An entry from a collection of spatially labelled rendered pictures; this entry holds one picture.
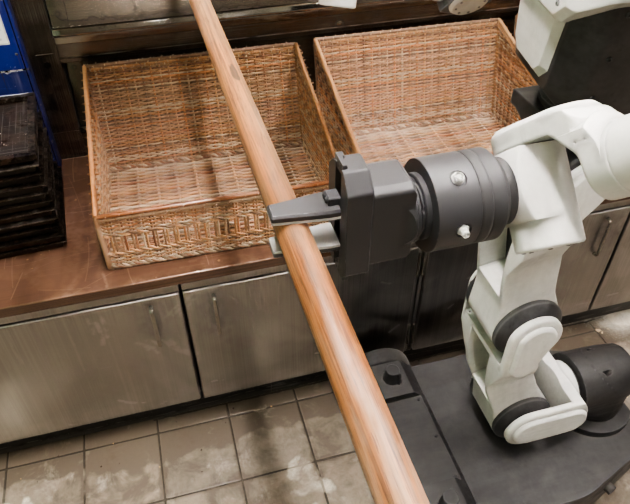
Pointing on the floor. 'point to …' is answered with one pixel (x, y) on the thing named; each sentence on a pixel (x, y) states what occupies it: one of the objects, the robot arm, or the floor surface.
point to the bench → (228, 320)
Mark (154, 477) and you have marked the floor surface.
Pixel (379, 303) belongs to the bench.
